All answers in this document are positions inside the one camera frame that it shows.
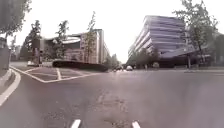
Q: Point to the tree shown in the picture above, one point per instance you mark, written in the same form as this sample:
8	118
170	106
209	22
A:
62	33
198	23
11	13
90	36
34	38

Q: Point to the robot's own part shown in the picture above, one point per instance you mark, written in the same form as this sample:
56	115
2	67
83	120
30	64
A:
76	124
135	125

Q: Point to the row of trees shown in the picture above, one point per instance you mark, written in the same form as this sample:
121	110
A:
143	56

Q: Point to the brown and grey building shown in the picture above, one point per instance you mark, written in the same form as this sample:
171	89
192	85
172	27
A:
95	46

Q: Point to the grey striped building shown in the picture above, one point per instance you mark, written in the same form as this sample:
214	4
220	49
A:
161	33

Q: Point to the white car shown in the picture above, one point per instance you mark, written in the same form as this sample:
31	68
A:
129	68

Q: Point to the dark hedge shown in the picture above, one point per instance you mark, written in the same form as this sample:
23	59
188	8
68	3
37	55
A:
80	65

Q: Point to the grey kerb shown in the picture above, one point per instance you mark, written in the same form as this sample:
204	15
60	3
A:
4	78

